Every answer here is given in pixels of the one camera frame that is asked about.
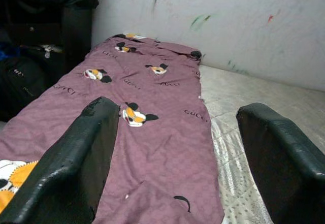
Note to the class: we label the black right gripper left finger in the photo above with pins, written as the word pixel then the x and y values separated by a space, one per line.
pixel 68 170

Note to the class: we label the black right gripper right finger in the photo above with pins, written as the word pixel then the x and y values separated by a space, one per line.
pixel 287 173

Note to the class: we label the grey quilted mattress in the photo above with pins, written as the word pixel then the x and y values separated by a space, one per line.
pixel 228 158

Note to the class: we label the black backpack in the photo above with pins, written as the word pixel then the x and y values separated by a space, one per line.
pixel 20 87

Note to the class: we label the mauve cartoon print blanket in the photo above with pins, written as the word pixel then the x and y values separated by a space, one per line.
pixel 165 145

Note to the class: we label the black cabinet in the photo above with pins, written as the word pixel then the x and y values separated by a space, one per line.
pixel 38 18

